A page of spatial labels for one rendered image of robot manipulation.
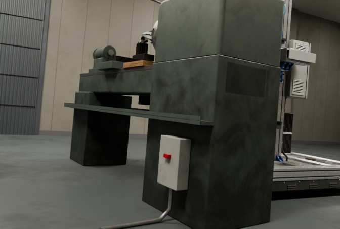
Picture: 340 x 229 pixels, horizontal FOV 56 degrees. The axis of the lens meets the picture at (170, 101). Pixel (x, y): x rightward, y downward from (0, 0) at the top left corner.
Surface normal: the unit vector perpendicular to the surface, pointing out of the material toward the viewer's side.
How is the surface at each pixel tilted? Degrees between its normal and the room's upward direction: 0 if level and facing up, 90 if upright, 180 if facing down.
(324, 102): 90
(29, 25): 90
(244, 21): 90
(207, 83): 90
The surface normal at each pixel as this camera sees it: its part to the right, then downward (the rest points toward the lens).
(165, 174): -0.82, -0.07
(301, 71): 0.44, 0.02
